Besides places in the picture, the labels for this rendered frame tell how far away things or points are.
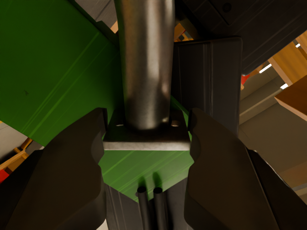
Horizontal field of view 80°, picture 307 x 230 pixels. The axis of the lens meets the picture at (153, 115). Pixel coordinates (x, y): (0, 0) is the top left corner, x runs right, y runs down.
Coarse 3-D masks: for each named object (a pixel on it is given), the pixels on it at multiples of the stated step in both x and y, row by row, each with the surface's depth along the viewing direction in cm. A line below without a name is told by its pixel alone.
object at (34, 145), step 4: (176, 12) 26; (176, 16) 29; (176, 20) 31; (176, 24) 35; (116, 32) 24; (28, 140) 32; (32, 140) 32; (24, 144) 33; (28, 144) 33; (32, 144) 32; (36, 144) 32; (24, 148) 33; (28, 148) 33; (32, 148) 33; (36, 148) 32; (40, 148) 32; (28, 152) 33
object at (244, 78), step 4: (176, 28) 294; (180, 28) 297; (176, 32) 292; (180, 32) 295; (176, 36) 291; (176, 40) 334; (264, 64) 356; (256, 68) 342; (260, 68) 348; (252, 72) 350; (256, 72) 345; (244, 76) 330; (248, 76) 333; (244, 80) 328
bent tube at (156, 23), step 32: (128, 0) 8; (160, 0) 8; (128, 32) 9; (160, 32) 9; (128, 64) 10; (160, 64) 10; (128, 96) 11; (160, 96) 11; (128, 128) 12; (160, 128) 12
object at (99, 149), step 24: (96, 120) 10; (48, 144) 8; (72, 144) 8; (96, 144) 9; (48, 168) 7; (72, 168) 7; (96, 168) 7; (24, 192) 6; (48, 192) 6; (72, 192) 6; (96, 192) 6; (24, 216) 6; (48, 216) 6; (72, 216) 6; (96, 216) 6
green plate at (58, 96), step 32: (0, 0) 11; (32, 0) 11; (64, 0) 11; (0, 32) 12; (32, 32) 12; (64, 32) 12; (96, 32) 12; (0, 64) 13; (32, 64) 13; (64, 64) 13; (96, 64) 13; (0, 96) 14; (32, 96) 14; (64, 96) 14; (96, 96) 14; (32, 128) 16; (64, 128) 16; (128, 160) 18; (160, 160) 18; (192, 160) 18; (128, 192) 20
